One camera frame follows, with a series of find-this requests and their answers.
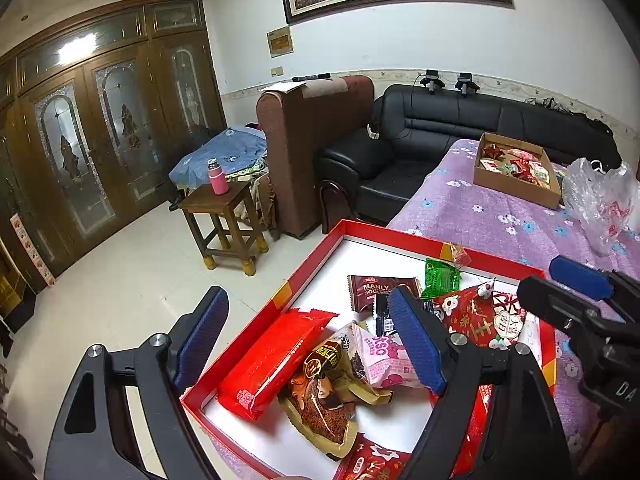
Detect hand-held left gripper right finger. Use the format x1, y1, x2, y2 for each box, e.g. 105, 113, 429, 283
387, 284, 573, 480

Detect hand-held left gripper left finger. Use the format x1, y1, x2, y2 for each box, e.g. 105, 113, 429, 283
44, 286, 230, 480

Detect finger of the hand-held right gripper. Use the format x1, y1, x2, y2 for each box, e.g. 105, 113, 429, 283
548, 255, 640, 321
516, 275, 616, 333

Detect pink snack packet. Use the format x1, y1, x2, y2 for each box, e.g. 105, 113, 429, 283
350, 320, 426, 391

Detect black snack packet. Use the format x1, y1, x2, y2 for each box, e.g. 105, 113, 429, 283
374, 292, 401, 337

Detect white pink-dotted snack packet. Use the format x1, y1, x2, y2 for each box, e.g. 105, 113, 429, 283
517, 317, 543, 356

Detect red gold printed snack packet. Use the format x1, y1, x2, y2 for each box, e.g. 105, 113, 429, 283
432, 277, 531, 348

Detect green snack packet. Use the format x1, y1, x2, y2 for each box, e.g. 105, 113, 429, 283
422, 257, 461, 302

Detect maroon snack packet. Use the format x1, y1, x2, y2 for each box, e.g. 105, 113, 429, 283
348, 275, 422, 317

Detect long shiny red snack packet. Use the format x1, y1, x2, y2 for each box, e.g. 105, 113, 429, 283
216, 308, 337, 422

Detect red ribbed snack packet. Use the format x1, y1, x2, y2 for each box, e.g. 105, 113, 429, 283
450, 382, 496, 480

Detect red box with white inside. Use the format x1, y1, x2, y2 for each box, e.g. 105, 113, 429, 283
181, 218, 557, 480

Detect brown and gold snack packet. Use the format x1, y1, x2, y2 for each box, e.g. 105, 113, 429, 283
277, 324, 396, 461

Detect red white floral snack packet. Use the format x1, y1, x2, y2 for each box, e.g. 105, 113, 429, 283
332, 432, 416, 480

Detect pile of assorted snacks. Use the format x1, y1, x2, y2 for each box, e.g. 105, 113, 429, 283
480, 142, 553, 183

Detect clear plastic shopping bag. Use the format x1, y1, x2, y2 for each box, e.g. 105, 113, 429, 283
560, 157, 640, 256

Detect purple floral tablecloth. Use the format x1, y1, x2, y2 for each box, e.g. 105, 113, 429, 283
387, 137, 640, 480

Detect small wrapped candy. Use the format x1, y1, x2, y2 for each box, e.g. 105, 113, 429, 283
440, 241, 473, 267

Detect cardboard box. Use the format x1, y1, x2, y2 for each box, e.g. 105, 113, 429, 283
472, 132, 563, 209

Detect wooden stool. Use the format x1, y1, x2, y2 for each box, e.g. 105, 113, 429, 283
178, 180, 271, 276

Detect beige patterned cloth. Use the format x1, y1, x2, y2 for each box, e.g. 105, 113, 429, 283
237, 167, 278, 231

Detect pink bottle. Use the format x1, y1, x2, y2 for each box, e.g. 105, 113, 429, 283
207, 158, 230, 195

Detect blue cloth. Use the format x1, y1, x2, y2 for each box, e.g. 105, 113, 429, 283
168, 127, 267, 188

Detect red white sticker strip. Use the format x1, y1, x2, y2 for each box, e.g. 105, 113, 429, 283
10, 215, 55, 287

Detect black leather sofa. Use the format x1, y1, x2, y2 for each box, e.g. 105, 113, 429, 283
317, 83, 623, 226

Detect brown armchair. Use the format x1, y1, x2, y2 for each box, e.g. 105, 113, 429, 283
256, 75, 376, 240

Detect small black device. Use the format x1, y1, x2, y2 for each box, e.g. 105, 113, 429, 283
419, 70, 446, 95
454, 72, 480, 96

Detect wooden glass-panel doors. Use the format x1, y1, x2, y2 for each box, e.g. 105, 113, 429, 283
0, 0, 228, 281

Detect cardboard sheet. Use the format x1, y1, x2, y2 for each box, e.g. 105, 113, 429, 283
259, 81, 307, 95

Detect small wall plaque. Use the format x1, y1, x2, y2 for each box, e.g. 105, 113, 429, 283
266, 25, 292, 58

